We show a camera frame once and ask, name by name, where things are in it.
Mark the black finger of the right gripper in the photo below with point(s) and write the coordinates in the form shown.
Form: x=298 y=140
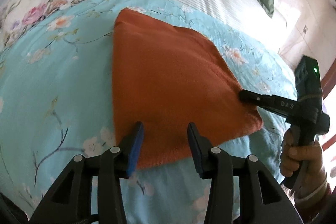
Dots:
x=256 y=99

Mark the light blue floral bedsheet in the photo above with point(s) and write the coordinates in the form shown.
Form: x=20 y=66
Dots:
x=56 y=102

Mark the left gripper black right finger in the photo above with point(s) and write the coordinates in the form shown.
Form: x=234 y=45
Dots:
x=215 y=164

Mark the red sleeve right forearm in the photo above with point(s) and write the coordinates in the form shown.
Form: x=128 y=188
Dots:
x=310 y=206

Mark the orange knitted sweater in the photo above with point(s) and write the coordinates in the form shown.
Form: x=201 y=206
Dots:
x=167 y=77

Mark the red wooden door frame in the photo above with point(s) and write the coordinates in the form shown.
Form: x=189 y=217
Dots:
x=328 y=83

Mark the pink floral white cloth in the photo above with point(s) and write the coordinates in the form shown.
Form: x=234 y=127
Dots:
x=18 y=16

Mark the person's right hand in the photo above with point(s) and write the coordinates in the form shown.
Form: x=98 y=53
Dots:
x=291 y=156

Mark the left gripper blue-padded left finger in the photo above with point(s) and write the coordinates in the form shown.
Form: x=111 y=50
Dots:
x=119 y=162

